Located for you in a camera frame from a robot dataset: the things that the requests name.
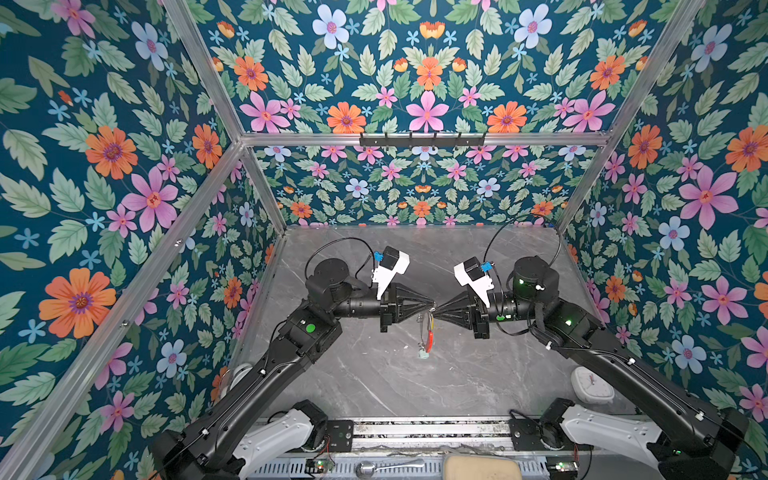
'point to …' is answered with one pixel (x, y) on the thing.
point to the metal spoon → (366, 469)
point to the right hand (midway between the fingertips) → (438, 310)
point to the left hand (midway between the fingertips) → (432, 305)
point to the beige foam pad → (480, 467)
